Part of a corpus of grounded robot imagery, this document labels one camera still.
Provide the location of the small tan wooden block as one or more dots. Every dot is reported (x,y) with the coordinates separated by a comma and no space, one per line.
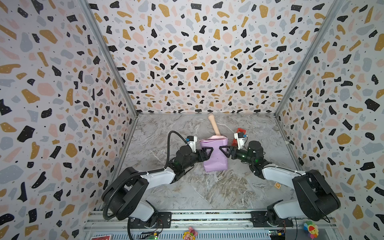
(277,185)

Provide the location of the rainbow flower toy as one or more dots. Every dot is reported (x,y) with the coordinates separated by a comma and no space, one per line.
(311,229)

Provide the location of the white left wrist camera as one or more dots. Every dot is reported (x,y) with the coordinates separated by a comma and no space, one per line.
(192,142)

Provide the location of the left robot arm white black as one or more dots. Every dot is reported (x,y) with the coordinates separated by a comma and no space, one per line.
(123,197)

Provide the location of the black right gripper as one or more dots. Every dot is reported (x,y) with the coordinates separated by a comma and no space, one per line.
(232,151)

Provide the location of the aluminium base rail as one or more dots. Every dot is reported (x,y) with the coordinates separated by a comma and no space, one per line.
(209,224)

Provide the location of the aluminium corner post right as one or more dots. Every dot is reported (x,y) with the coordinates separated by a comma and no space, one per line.
(331,14)

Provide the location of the pink wrapping paper sheet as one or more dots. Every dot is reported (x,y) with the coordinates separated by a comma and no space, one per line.
(217,161)

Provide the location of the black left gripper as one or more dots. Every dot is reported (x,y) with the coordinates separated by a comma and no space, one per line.
(205,157)

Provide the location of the aluminium corner post left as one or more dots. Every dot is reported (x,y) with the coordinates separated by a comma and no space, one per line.
(84,5)

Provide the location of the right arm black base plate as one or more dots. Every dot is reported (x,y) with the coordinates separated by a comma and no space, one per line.
(265,219)

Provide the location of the pink yellow flower toy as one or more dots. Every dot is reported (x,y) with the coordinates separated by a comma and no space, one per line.
(190,234)

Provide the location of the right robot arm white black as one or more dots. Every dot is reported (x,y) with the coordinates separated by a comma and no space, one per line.
(314,200)

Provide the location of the aluminium corner post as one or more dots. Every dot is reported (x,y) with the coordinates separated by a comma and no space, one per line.
(84,5)
(331,14)

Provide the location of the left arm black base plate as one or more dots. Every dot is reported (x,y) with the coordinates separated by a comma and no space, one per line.
(153,220)

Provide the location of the red tape dispenser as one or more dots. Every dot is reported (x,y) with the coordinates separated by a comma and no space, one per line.
(234,143)

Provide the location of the beige toy microphone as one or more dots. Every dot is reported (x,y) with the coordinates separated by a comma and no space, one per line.
(212,120)

